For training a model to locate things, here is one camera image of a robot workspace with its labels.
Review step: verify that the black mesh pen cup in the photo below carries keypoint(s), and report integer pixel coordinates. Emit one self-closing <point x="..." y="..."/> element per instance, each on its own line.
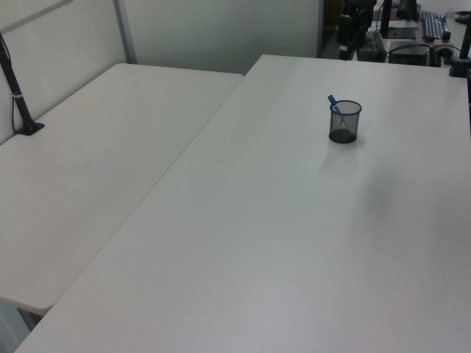
<point x="344" y="136"/>

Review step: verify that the white side table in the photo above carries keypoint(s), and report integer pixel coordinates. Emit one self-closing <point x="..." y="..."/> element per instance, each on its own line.
<point x="92" y="165"/>

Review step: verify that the black tripod equipment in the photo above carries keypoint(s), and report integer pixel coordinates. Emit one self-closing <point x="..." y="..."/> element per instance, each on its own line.
<point x="346" y="29"/>

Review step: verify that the black box device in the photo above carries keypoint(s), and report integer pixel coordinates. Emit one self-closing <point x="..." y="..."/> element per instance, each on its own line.
<point x="410" y="53"/>

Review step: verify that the black monitor stand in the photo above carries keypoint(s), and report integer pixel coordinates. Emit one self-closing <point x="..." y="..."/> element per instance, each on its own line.
<point x="386" y="18"/>

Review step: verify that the black pole with white band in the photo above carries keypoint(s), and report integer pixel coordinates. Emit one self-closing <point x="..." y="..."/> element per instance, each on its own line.
<point x="23" y="108"/>

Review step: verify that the black table clamp stand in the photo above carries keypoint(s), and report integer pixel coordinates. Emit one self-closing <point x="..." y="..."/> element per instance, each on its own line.
<point x="458" y="68"/>

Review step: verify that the black computer keyboard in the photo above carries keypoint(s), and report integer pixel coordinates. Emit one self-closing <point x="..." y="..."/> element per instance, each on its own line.
<point x="432" y="25"/>

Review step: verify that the grey partition frame post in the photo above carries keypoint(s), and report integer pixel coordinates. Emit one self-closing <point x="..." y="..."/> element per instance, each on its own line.
<point x="127" y="36"/>

